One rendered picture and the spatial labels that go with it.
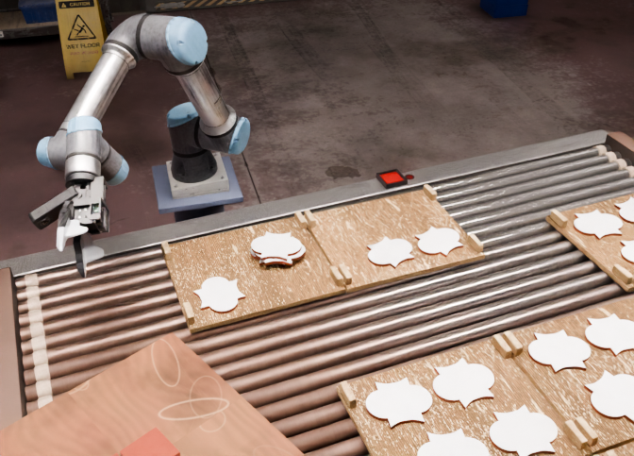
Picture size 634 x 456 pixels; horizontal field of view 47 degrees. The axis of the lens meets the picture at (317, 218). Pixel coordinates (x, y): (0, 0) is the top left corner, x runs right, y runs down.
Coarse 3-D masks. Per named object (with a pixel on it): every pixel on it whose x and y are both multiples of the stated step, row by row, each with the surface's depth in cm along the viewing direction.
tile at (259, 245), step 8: (256, 240) 197; (264, 240) 197; (272, 240) 197; (280, 240) 197; (288, 240) 197; (296, 240) 197; (256, 248) 194; (264, 248) 194; (272, 248) 194; (280, 248) 194; (288, 248) 194; (296, 248) 194; (264, 256) 191; (272, 256) 191; (280, 256) 191
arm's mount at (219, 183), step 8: (216, 160) 242; (168, 168) 240; (224, 168) 238; (216, 176) 235; (224, 176) 235; (176, 184) 231; (184, 184) 232; (192, 184) 231; (200, 184) 231; (208, 184) 232; (216, 184) 233; (224, 184) 233; (176, 192) 230; (184, 192) 231; (192, 192) 232; (200, 192) 233; (208, 192) 233; (216, 192) 234
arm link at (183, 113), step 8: (184, 104) 228; (168, 112) 225; (176, 112) 223; (184, 112) 222; (192, 112) 221; (168, 120) 223; (176, 120) 221; (184, 120) 221; (192, 120) 222; (176, 128) 223; (184, 128) 222; (192, 128) 221; (176, 136) 224; (184, 136) 223; (192, 136) 222; (176, 144) 227; (184, 144) 226; (192, 144) 225; (184, 152) 227; (192, 152) 228
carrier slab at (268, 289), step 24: (192, 240) 203; (216, 240) 203; (240, 240) 203; (312, 240) 203; (168, 264) 194; (192, 264) 194; (216, 264) 194; (240, 264) 194; (264, 264) 194; (312, 264) 194; (192, 288) 186; (240, 288) 186; (264, 288) 186; (288, 288) 186; (312, 288) 186; (336, 288) 186; (240, 312) 179; (264, 312) 180
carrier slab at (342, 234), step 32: (416, 192) 223; (320, 224) 209; (352, 224) 209; (384, 224) 209; (416, 224) 209; (448, 224) 209; (352, 256) 197; (416, 256) 197; (448, 256) 197; (480, 256) 198; (352, 288) 187
